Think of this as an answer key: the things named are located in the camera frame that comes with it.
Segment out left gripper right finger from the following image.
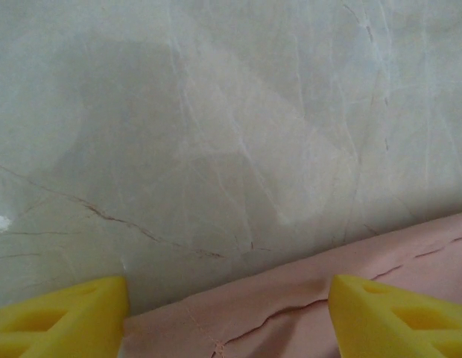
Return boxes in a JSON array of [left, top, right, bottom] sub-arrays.
[[327, 274, 462, 358]]

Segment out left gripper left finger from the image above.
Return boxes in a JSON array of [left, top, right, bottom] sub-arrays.
[[0, 274, 128, 358]]

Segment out pink shorts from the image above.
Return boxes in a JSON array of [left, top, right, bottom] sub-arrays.
[[121, 210, 462, 358]]

